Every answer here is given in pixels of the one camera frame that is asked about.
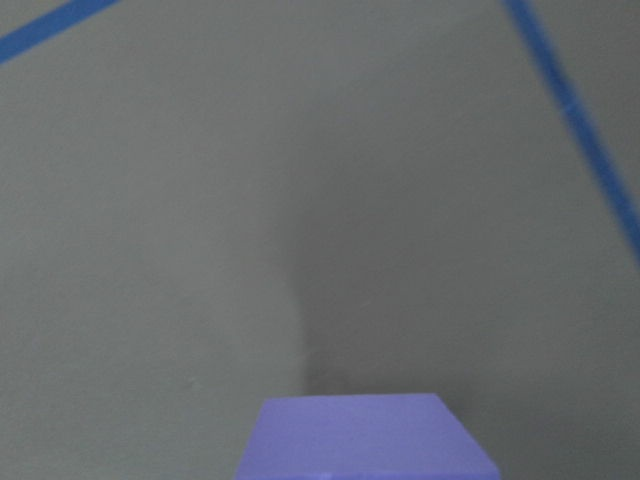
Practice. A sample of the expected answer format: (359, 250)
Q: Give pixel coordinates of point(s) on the purple foam block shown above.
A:
(386, 436)

